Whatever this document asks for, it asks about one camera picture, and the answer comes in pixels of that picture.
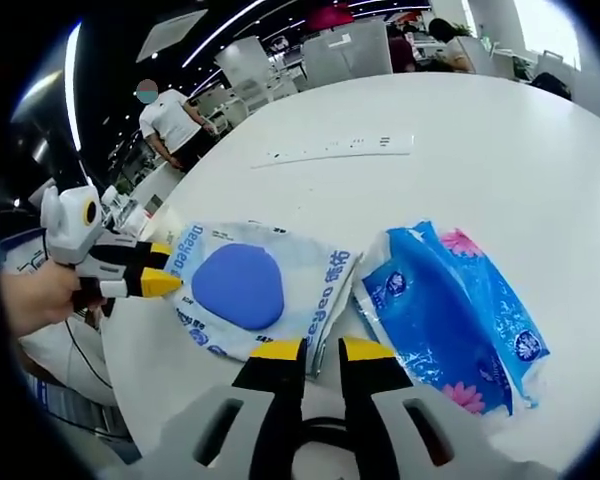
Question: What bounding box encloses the person's light shirt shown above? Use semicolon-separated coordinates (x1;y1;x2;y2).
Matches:
19;319;115;406

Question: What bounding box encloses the white table socket strip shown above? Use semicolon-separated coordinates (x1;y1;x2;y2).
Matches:
251;134;415;170

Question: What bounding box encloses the grey desk partition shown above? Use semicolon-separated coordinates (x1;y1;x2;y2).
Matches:
302;22;394;91

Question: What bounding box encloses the white square pillar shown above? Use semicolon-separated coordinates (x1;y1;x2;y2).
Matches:
214;35;276;101

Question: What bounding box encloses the red wall poster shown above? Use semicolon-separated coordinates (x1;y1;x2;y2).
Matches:
307;7;355;29

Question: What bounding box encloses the white wipes pack blue lid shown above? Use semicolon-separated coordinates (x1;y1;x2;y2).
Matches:
162;219;364;364

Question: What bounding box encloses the blue tissue pack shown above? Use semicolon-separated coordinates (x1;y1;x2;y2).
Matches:
352;219;551;416

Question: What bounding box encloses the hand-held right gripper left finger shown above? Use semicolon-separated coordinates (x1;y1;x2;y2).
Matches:
162;337;309;480

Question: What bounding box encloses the ceiling air conditioner unit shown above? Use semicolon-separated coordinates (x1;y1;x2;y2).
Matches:
136;7;209;64

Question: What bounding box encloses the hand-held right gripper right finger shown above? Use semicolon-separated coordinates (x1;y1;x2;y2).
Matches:
338;337;486;480

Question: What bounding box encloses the person's left hand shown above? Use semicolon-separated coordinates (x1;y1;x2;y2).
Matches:
0;258;109;344

